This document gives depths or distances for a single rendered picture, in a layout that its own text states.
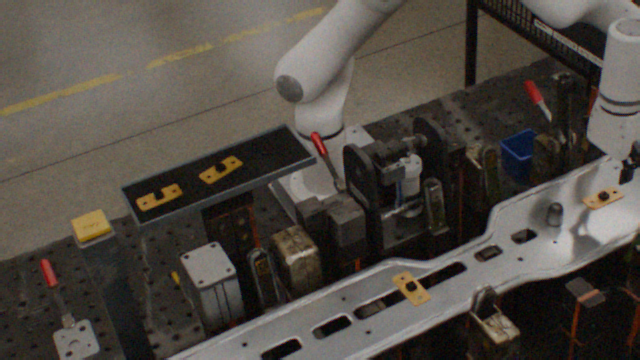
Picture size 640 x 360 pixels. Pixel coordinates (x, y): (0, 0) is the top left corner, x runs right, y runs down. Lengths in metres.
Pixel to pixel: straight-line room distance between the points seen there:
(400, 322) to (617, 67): 0.60
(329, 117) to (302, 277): 0.50
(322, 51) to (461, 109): 0.84
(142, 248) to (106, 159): 1.58
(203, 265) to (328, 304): 0.24
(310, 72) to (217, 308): 0.57
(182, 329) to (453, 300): 0.71
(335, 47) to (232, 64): 2.46
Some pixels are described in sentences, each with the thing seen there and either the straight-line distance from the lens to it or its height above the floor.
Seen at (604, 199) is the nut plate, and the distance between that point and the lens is 1.79.
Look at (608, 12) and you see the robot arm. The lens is 1.64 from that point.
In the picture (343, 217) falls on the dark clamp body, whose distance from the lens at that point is 1.62.
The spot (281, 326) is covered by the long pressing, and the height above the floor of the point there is 1.00.
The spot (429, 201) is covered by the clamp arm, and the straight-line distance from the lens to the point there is 1.67.
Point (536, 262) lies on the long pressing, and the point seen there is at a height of 1.00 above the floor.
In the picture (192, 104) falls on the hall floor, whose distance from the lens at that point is 3.98.
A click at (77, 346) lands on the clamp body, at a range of 1.55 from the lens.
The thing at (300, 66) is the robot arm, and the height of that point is 1.21.
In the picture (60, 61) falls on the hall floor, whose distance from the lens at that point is 4.59.
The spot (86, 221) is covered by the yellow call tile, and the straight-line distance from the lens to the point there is 1.62.
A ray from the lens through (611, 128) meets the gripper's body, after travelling 1.65.
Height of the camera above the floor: 2.17
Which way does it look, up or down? 40 degrees down
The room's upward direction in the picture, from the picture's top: 7 degrees counter-clockwise
